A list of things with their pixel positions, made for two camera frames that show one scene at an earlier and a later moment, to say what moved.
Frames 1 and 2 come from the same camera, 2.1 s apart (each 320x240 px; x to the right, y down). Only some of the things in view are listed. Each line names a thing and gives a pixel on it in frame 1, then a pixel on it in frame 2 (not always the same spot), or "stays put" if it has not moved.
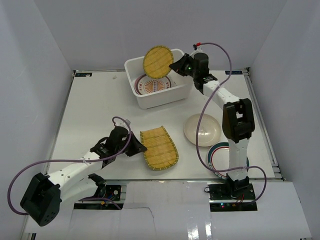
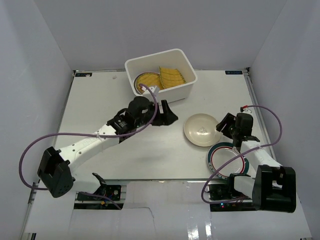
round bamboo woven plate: [156, 61] → [149, 79]
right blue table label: [234, 72] stays put
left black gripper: [133, 145] → [158, 115]
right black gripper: [179, 65] → [229, 118]
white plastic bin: [149, 92] stays put
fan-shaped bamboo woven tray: [161, 152] → [170, 77]
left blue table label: [83, 74] stays put
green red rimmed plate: [218, 157] stays put
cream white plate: [209, 130] stays put
